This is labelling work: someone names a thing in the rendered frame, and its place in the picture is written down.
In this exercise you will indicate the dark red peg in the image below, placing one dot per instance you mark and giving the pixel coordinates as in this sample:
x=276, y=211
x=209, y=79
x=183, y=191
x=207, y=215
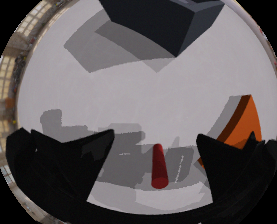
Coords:
x=159, y=179

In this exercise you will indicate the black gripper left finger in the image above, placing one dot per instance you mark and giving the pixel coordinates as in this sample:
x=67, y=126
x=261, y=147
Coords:
x=79, y=160

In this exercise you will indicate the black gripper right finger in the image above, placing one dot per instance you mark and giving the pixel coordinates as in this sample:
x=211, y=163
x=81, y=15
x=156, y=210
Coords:
x=224, y=163

